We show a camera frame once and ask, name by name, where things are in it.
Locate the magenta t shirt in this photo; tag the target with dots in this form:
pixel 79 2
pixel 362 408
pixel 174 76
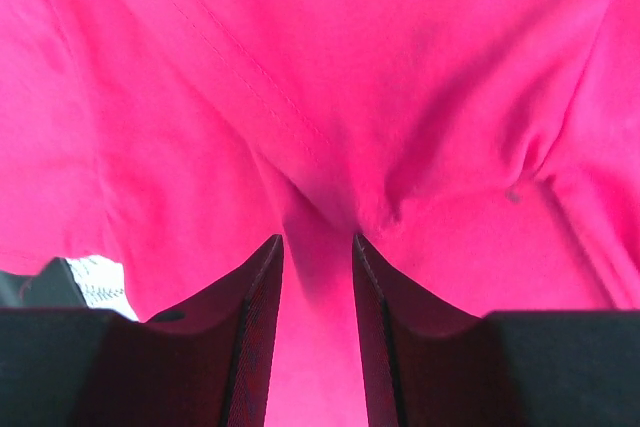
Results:
pixel 488 148

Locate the floral patterned table mat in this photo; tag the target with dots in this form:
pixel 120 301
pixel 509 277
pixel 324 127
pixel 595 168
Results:
pixel 101 282

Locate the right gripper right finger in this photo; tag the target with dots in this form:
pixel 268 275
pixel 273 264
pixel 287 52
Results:
pixel 428 363

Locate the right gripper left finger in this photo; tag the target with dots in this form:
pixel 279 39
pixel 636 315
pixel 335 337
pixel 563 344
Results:
pixel 203 362

